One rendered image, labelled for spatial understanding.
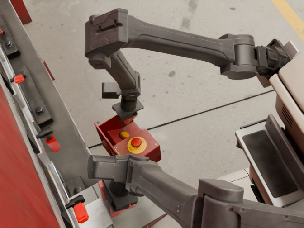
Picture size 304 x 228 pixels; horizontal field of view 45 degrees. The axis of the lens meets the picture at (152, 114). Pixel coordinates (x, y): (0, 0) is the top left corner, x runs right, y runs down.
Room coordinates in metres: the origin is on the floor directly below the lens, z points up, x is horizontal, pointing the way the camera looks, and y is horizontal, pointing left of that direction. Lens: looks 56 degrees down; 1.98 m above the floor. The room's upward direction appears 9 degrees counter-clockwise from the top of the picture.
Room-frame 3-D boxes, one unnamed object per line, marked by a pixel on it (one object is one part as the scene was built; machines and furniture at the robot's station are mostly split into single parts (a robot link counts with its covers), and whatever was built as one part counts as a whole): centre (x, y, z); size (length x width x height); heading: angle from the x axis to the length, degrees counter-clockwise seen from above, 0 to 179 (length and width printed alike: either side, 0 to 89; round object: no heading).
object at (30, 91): (0.90, 0.44, 0.89); 0.30 x 0.05 x 0.03; 22
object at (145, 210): (0.38, 0.13, 1.00); 0.26 x 0.18 x 0.01; 112
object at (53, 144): (0.49, 0.27, 1.20); 0.04 x 0.02 x 0.10; 112
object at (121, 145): (0.71, 0.10, 0.75); 0.20 x 0.16 x 0.18; 28
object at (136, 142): (0.68, 0.07, 0.79); 0.04 x 0.04 x 0.04
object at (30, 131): (0.48, 0.33, 1.26); 0.15 x 0.09 x 0.17; 22
